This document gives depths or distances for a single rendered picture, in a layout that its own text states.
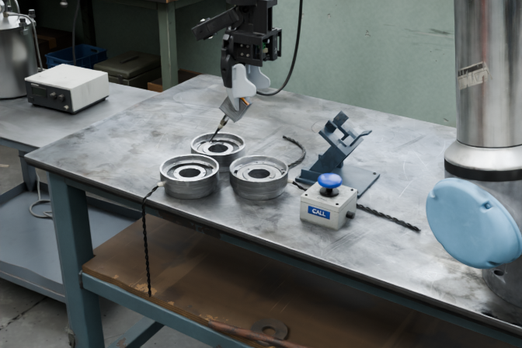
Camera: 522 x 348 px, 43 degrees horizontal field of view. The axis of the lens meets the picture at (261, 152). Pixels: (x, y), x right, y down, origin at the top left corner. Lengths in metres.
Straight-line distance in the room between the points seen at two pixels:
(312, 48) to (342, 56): 0.15
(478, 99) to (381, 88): 2.07
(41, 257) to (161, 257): 0.74
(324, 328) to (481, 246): 0.54
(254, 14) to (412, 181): 0.42
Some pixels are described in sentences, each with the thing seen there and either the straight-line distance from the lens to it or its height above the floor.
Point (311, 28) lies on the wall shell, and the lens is 2.90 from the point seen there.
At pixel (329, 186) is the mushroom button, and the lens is 1.07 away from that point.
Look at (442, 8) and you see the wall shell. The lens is 2.66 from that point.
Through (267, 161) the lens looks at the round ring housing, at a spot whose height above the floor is 0.83.
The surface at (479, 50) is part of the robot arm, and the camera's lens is 0.76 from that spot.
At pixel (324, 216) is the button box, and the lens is 1.08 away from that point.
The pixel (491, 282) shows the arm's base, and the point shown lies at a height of 0.81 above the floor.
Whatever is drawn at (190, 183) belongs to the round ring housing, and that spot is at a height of 0.83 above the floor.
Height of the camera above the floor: 1.37
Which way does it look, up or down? 26 degrees down
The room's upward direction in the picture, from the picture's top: straight up
